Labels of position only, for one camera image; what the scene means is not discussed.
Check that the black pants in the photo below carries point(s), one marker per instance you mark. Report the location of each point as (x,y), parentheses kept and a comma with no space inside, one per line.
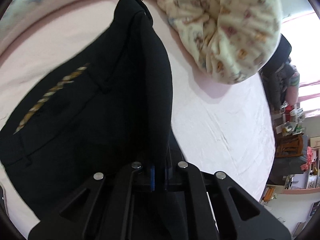
(105,108)

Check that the black recliner chair with clothes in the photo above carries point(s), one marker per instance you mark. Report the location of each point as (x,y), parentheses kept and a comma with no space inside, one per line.
(280,78)

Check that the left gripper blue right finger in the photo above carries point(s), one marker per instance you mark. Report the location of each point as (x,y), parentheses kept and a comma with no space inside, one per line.
(199,205)

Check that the rolled floral duvet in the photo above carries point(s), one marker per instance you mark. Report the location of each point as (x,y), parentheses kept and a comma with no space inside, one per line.
(230,40)

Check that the wooden chair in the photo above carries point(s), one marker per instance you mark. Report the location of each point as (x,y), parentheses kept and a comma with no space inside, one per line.
(289,146)

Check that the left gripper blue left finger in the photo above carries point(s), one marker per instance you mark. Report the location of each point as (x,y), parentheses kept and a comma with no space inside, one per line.
(124,205)

